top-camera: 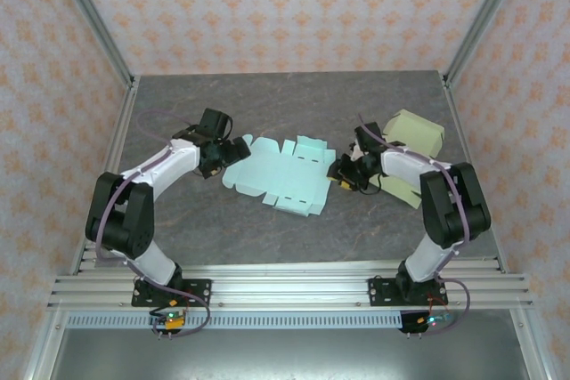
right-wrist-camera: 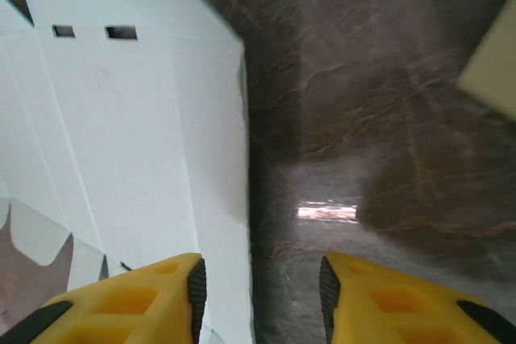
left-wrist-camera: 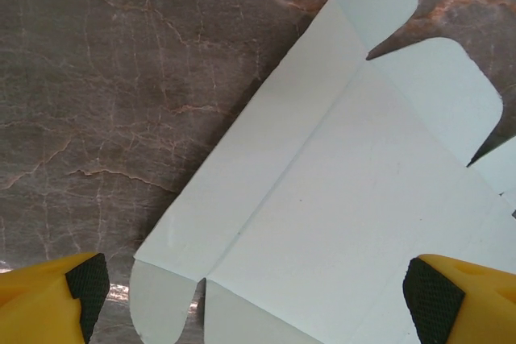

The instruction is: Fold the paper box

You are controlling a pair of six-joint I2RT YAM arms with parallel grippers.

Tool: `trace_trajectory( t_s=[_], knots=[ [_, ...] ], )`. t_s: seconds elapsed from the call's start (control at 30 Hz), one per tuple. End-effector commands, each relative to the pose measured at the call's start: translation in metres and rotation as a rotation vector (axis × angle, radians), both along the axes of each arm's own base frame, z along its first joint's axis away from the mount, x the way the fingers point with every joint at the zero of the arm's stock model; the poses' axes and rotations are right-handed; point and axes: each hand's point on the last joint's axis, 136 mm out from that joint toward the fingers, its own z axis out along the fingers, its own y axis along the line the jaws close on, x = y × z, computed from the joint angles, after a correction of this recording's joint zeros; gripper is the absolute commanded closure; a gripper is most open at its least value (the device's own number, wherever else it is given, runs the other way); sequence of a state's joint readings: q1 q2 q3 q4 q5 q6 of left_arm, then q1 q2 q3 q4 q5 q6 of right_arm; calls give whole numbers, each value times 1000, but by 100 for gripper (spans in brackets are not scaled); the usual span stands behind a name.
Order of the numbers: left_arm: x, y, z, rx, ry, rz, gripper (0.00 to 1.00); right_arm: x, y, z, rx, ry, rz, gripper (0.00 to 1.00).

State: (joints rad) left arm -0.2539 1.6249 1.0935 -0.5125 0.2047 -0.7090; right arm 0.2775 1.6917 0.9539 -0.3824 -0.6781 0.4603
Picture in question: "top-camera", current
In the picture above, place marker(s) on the teal paper box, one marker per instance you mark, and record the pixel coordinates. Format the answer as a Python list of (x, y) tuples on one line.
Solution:
[(267, 175)]

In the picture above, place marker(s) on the light green paper box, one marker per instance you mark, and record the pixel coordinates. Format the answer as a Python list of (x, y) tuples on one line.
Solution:
[(414, 135)]

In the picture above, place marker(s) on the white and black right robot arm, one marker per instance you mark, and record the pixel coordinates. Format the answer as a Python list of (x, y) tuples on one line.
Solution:
[(401, 166)]

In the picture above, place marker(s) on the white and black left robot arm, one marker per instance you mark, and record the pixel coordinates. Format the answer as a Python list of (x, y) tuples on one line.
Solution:
[(171, 162)]

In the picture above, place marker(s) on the grey metal sheet panel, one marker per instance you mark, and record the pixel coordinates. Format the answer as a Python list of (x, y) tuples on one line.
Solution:
[(285, 355)]

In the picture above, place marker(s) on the aluminium side rail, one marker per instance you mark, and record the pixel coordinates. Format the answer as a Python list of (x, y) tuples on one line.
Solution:
[(467, 139), (116, 131)]

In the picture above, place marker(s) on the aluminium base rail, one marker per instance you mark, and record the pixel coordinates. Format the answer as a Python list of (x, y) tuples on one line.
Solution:
[(289, 288)]

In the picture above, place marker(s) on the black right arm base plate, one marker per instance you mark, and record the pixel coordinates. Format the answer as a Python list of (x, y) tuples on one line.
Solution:
[(383, 293)]

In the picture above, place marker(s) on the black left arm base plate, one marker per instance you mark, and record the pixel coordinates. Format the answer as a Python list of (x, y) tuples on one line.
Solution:
[(200, 293)]

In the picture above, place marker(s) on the aluminium frame post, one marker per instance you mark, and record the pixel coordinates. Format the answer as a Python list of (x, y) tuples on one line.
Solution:
[(93, 19), (485, 19)]

